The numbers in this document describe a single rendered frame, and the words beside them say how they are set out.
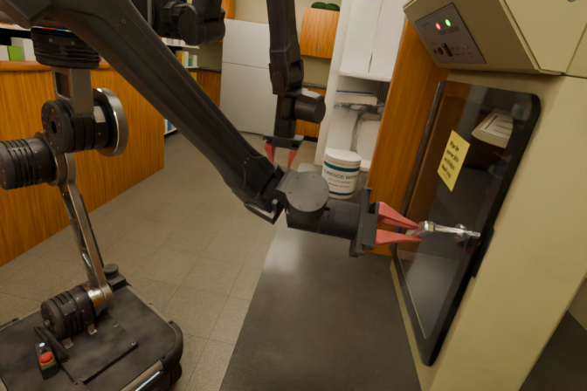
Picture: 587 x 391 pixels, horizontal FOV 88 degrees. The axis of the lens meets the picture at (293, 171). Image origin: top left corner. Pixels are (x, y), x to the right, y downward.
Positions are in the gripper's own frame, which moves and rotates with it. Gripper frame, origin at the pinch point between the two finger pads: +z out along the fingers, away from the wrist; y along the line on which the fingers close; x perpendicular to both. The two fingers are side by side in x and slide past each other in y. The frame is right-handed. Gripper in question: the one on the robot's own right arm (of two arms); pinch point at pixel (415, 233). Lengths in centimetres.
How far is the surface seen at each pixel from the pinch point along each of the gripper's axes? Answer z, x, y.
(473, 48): 0.4, -15.8, 21.7
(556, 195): 9.5, -15.3, 3.9
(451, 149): 4.0, -2.3, 13.9
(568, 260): 13.8, -10.6, -1.9
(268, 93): -125, 396, 269
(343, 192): -7, 57, 21
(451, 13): -3.3, -17.6, 24.9
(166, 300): -89, 139, -37
